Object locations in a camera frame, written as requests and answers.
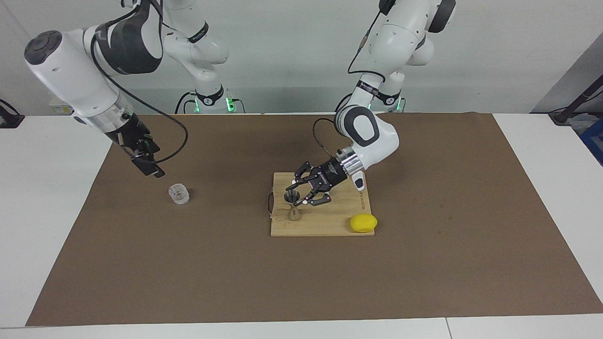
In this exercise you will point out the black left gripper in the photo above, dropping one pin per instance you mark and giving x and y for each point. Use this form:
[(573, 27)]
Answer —
[(332, 174)]

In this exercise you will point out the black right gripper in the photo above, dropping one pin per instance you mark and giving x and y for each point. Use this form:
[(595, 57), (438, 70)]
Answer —
[(129, 134)]

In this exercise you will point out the steel double jigger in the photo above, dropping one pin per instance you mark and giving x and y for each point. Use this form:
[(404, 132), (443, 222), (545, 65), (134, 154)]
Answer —
[(294, 214)]

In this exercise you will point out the small clear glass cup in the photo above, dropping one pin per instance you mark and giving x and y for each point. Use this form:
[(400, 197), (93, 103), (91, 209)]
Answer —
[(179, 195)]

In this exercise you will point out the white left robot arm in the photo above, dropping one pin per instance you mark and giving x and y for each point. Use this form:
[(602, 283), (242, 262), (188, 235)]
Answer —
[(377, 136)]

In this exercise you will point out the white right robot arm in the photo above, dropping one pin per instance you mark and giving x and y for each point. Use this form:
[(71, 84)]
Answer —
[(70, 70)]

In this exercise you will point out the bamboo cutting board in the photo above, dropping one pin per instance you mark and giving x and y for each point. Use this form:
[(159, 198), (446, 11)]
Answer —
[(339, 216)]

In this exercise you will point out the yellow lemon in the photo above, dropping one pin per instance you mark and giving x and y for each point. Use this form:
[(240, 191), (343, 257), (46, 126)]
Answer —
[(363, 223)]

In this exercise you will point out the brown table mat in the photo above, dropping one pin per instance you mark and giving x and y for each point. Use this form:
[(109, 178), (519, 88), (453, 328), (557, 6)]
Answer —
[(188, 282)]

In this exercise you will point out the black clamp stand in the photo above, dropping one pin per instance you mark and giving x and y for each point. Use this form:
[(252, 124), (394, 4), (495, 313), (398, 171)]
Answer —
[(9, 120)]

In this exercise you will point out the black tripod stand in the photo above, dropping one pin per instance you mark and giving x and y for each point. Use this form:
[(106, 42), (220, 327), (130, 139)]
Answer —
[(563, 115)]

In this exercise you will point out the white wall power outlet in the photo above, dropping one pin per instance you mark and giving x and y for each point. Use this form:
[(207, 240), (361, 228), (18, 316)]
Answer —
[(61, 110)]

